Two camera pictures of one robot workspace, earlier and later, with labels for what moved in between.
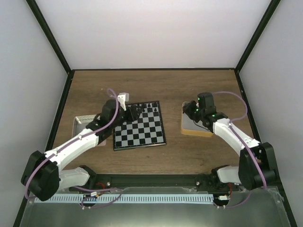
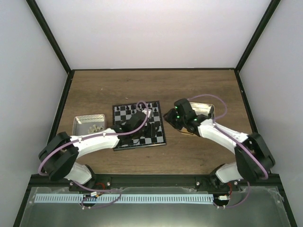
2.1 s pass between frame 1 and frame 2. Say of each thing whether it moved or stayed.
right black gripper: moved
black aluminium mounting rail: stayed
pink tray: stayed
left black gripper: moved
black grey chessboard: stayed
